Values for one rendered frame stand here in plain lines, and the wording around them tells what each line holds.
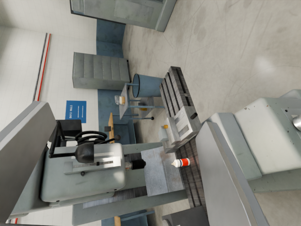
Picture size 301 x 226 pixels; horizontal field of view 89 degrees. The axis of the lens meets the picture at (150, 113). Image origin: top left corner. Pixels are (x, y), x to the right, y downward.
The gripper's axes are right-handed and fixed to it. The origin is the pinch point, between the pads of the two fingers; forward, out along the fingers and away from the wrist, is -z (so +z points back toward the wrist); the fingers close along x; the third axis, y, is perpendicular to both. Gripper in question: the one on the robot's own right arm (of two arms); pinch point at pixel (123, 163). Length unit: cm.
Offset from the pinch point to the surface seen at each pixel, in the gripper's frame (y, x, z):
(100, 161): 52, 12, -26
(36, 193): 54, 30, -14
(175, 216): 74, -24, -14
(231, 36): 37, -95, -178
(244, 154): 49, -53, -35
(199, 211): 75, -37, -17
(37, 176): 52, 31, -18
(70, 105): 377, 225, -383
